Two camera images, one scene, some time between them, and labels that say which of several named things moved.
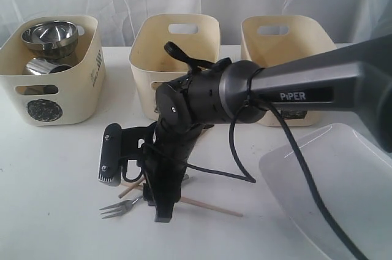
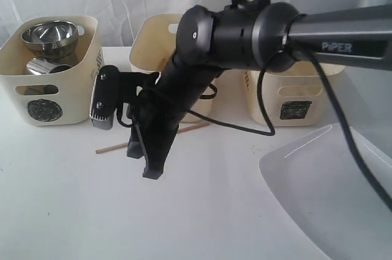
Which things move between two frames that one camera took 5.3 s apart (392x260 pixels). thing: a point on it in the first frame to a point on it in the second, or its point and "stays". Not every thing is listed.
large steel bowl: (56, 39) stays
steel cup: (40, 66) stays
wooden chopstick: (129, 189) to (125, 144)
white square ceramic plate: (356, 179) stays
